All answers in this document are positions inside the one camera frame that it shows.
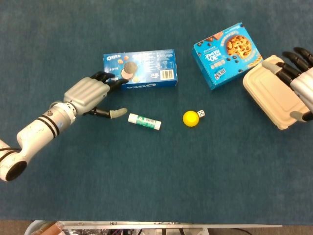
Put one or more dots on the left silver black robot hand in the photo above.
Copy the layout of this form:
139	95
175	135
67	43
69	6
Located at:
85	93

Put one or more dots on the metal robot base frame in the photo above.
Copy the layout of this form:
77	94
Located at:
146	224

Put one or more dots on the white die with black dots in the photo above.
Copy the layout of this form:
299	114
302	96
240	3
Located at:
201	113

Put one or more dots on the light blue chocolate chip cookie box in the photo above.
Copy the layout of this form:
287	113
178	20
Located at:
225	58

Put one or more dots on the white green glue stick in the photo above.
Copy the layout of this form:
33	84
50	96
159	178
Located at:
144	121

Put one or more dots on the orange brown plastic object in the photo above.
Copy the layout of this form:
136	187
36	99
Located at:
49	227

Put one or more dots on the blue Oreo cookie box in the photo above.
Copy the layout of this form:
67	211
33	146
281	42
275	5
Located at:
146	66

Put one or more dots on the yellow round ball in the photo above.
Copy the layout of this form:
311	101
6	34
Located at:
190	119

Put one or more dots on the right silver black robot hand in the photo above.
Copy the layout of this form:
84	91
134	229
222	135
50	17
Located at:
303	83

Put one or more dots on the beige lidded food container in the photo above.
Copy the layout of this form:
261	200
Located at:
269	95

